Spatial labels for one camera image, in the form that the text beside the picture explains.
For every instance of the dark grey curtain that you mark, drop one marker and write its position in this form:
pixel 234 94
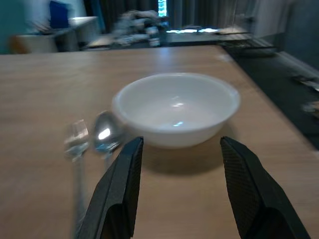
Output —
pixel 199 11

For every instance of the silver metal fork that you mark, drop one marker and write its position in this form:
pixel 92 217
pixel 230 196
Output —
pixel 76 139

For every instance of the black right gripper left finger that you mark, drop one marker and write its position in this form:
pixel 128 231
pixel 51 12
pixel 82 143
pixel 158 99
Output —
pixel 117 194

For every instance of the blue box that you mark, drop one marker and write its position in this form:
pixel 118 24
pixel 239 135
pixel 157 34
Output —
pixel 58 13

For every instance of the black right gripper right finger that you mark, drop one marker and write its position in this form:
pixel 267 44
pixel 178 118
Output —
pixel 259 199

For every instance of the white ceramic bowl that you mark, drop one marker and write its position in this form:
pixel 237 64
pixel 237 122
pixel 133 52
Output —
pixel 174 112

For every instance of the white desk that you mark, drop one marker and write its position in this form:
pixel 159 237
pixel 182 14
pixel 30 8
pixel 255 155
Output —
pixel 42 41

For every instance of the white cabinet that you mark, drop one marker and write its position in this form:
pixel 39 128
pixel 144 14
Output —
pixel 84 30

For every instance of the silver metal spoon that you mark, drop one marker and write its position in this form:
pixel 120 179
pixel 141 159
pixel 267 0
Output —
pixel 107 134

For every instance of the pile of cluttered items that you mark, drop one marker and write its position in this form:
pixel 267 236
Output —
pixel 139 27

